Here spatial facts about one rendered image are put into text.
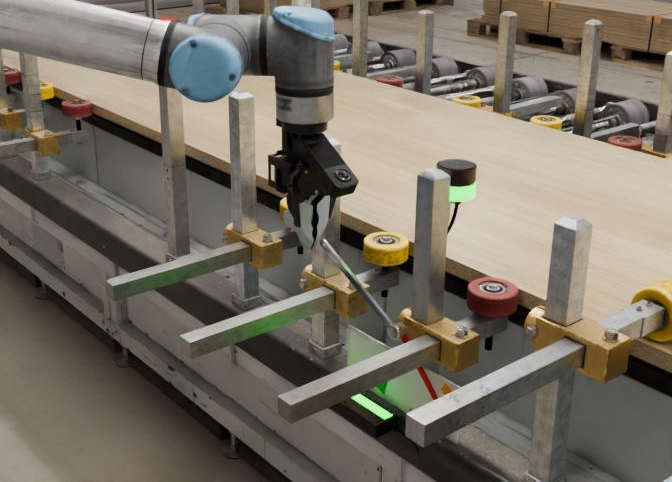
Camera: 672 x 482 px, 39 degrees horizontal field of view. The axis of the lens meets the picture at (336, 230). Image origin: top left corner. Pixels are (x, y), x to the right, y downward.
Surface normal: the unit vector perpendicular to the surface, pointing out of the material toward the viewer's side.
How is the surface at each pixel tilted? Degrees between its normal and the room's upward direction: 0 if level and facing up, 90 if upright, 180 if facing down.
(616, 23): 90
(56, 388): 0
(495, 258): 0
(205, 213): 90
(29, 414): 0
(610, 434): 90
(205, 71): 91
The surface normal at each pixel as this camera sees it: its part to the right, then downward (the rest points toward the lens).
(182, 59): 0.04, 0.39
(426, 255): -0.77, 0.23
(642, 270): 0.01, -0.93
